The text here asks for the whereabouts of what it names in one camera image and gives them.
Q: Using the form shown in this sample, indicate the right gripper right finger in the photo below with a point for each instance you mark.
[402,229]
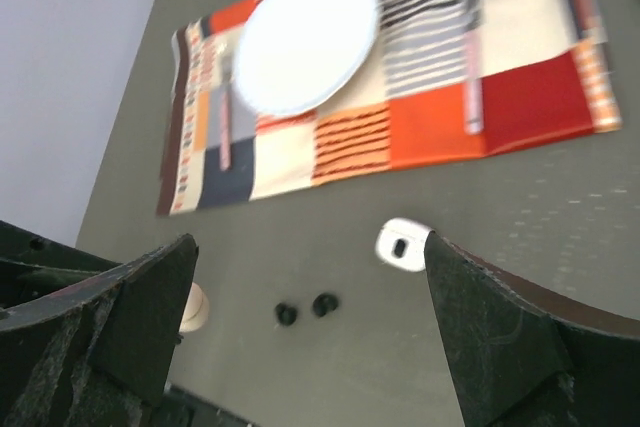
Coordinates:
[520,354]

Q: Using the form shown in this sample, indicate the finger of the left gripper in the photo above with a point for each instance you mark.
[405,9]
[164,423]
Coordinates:
[45,262]

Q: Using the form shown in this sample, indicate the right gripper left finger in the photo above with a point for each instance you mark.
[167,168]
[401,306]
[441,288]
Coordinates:
[91,347]

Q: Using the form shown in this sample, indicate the beige earbud case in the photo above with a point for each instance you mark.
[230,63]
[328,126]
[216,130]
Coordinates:
[196,310]

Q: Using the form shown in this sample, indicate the white earbud charging case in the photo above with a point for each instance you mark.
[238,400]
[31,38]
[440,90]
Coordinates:
[401,242]

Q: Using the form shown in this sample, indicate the black earbud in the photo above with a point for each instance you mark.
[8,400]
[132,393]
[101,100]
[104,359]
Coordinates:
[324,304]
[286,314]

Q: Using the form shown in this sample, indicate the patchwork placemat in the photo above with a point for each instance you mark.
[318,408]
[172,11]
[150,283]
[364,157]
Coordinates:
[544,76]

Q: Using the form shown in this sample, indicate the white paper plate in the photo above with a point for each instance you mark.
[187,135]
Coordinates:
[293,55]

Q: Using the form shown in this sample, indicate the fork with pink handle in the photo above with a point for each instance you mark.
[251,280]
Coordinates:
[225,113]

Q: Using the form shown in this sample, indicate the knife with pink handle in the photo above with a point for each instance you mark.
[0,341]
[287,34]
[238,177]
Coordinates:
[473,116]

